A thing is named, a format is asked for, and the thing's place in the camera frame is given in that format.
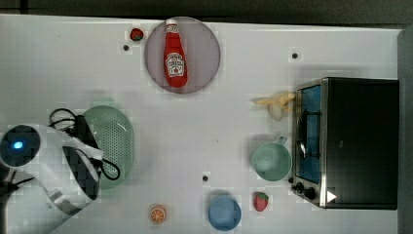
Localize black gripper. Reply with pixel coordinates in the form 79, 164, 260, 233
73, 115, 98, 148

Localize green perforated strainer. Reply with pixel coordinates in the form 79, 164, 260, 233
83, 105, 134, 190

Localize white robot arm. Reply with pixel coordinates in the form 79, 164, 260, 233
1, 116, 103, 215

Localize small red strawberry toy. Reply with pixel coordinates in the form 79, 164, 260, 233
130, 28, 144, 41

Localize red ketchup bottle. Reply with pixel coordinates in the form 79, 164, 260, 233
164, 19, 188, 88

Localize orange slice toy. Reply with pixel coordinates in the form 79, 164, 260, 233
149, 205, 168, 224

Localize grey round plate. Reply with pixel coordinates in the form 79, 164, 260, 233
144, 17, 220, 94

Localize blue cup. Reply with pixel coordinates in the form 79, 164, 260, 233
207, 195, 242, 231

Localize large red strawberry toy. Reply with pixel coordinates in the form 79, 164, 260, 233
253, 192, 269, 212

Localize green mug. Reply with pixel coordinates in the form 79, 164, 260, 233
250, 136, 292, 181

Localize peeled banana toy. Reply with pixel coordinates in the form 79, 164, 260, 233
254, 93, 295, 122

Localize black toaster oven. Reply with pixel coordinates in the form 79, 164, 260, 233
288, 77, 399, 210

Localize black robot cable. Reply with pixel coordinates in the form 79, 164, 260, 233
48, 108, 122, 181

